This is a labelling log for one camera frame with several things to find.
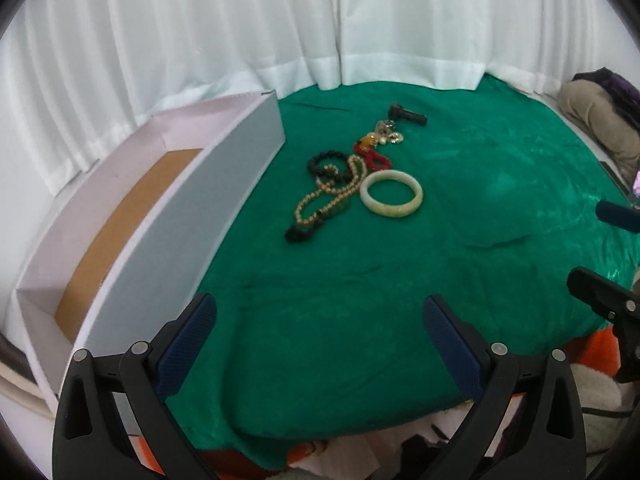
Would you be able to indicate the pale jade bangle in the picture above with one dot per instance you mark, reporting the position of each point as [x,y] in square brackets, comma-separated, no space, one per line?
[367,201]

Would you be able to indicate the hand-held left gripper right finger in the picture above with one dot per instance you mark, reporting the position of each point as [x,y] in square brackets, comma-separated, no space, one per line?
[450,345]

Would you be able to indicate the dark purple cloth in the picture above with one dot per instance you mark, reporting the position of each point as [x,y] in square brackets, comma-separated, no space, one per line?
[617,85]

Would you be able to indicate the white cardboard box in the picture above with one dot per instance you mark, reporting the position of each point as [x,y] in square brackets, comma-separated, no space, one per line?
[200,200]

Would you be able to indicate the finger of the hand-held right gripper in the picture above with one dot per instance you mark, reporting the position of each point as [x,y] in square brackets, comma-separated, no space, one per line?
[597,290]
[620,216]

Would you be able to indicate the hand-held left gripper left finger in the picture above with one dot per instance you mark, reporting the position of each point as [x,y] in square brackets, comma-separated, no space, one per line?
[187,345]

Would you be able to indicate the beige cloth bundle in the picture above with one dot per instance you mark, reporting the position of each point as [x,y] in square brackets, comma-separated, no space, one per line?
[595,115]

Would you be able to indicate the green patterned cloth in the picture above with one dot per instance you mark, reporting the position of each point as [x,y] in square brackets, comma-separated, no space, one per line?
[350,260]

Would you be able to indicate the white curtain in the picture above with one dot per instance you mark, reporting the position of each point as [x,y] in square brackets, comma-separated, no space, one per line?
[200,35]

